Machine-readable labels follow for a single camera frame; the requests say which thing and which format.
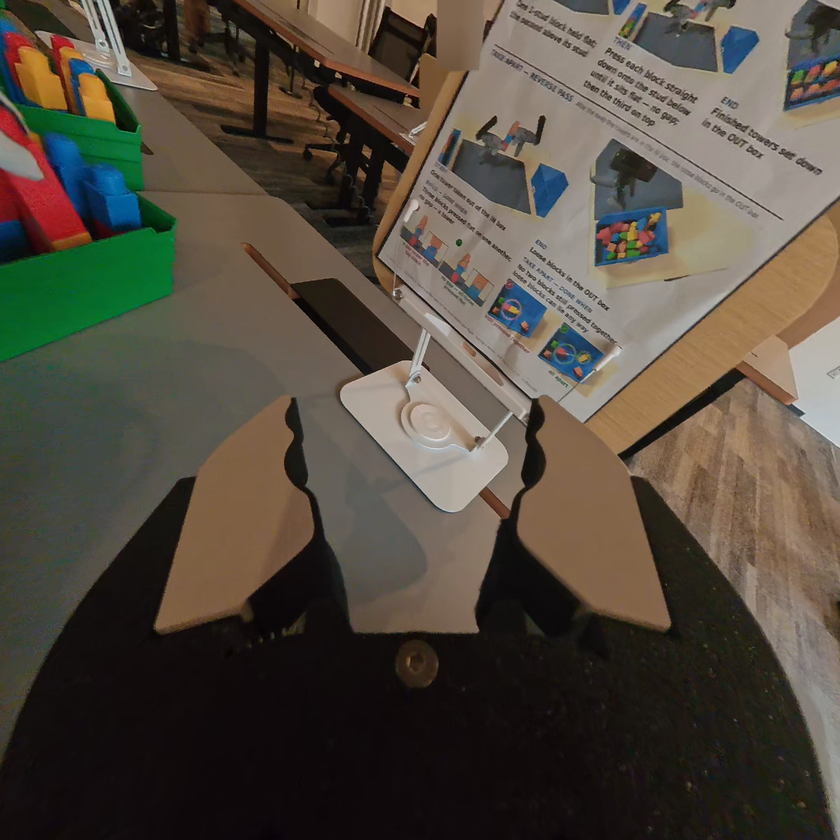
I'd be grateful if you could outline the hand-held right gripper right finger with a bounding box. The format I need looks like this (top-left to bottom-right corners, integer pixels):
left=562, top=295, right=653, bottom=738
left=474, top=395, right=673, bottom=657

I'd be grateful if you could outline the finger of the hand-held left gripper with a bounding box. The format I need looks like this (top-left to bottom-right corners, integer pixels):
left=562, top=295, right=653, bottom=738
left=0, top=92, right=47, bottom=181

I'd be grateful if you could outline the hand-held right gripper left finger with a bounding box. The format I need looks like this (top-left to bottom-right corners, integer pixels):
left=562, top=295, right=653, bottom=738
left=153, top=395, right=353, bottom=643

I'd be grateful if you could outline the green plastic bin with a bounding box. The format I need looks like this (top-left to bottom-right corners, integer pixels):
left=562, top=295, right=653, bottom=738
left=13, top=85, right=143, bottom=193
left=0, top=190, right=178, bottom=363

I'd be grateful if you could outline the white document stand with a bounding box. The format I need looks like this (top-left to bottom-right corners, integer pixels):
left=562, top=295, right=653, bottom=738
left=339, top=287, right=623, bottom=514
left=36, top=0, right=160, bottom=91

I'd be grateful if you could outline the wooden top desk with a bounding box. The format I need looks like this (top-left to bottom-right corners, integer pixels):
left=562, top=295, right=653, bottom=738
left=303, top=84, right=429, bottom=227
left=220, top=0, right=421, bottom=145

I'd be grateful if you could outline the illustrated instruction sheet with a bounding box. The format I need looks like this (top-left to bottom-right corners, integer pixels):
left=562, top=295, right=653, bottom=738
left=377, top=0, right=840, bottom=413

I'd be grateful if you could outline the black office chair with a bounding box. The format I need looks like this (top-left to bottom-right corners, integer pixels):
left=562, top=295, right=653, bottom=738
left=367, top=7, right=437, bottom=86

